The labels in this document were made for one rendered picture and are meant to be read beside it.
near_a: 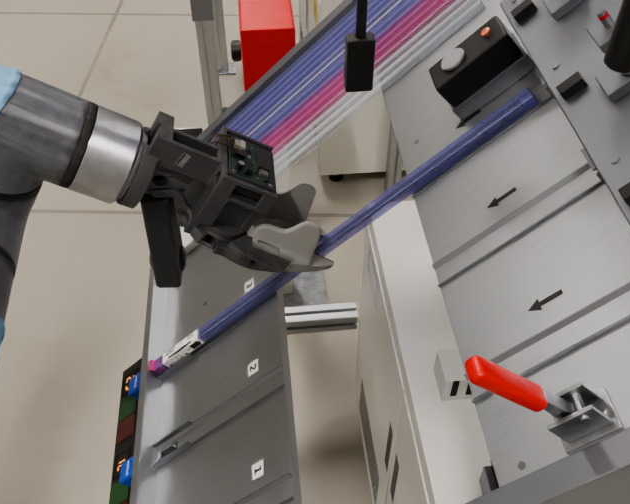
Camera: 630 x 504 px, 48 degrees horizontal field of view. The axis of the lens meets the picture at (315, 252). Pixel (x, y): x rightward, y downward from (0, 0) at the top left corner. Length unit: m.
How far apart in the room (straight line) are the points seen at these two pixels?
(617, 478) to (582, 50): 0.29
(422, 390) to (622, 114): 0.55
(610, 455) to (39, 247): 1.84
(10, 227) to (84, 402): 1.14
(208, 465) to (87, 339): 1.17
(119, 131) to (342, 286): 1.34
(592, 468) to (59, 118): 0.45
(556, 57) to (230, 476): 0.45
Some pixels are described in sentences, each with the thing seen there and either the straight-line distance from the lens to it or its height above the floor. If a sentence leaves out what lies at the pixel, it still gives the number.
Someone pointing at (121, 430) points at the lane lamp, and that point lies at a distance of 0.91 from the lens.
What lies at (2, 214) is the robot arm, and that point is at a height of 1.01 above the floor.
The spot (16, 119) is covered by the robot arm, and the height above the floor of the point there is 1.10.
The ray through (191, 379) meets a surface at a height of 0.76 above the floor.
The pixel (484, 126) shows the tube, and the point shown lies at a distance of 0.64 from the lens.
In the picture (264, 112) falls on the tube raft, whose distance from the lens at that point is 0.96.
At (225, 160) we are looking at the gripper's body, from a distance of 0.61.
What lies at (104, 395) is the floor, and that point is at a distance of 1.75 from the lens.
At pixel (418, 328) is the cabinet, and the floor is 0.62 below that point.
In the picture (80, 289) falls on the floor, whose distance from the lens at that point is 1.98.
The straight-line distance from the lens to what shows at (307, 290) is 1.86.
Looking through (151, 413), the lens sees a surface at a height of 0.73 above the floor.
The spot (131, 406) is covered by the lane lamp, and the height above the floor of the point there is 0.66.
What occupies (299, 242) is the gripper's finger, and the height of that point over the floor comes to 0.95.
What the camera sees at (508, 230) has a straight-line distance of 0.58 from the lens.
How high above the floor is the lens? 1.41
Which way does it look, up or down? 46 degrees down
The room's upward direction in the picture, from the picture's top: straight up
